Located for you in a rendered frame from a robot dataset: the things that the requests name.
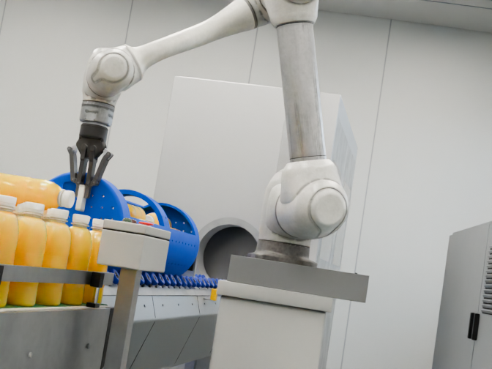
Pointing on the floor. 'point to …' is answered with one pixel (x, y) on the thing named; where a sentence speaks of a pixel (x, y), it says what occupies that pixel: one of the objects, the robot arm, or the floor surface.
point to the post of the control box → (122, 319)
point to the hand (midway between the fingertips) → (81, 198)
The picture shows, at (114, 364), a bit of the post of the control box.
